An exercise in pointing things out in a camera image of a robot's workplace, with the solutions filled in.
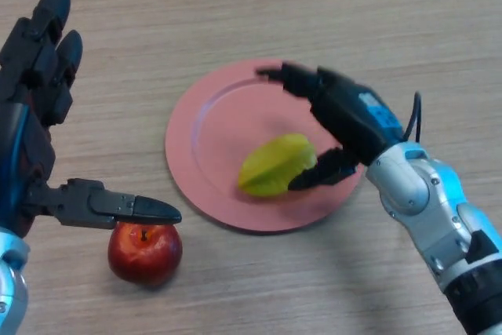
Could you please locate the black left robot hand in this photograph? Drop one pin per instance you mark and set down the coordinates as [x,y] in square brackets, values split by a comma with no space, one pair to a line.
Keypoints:
[17,154]

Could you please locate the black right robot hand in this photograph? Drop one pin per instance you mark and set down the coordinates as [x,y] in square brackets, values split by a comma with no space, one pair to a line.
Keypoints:
[353,115]

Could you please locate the yellow starfruit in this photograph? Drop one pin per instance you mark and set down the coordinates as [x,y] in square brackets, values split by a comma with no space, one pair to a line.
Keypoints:
[274,166]

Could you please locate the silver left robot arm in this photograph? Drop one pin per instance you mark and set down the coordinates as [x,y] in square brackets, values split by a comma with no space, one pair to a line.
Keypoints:
[12,280]

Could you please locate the pink round plate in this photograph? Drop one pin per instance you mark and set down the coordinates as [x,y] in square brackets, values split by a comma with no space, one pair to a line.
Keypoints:
[219,135]

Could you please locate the red apple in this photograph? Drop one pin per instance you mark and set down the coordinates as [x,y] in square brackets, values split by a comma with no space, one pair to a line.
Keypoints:
[145,256]

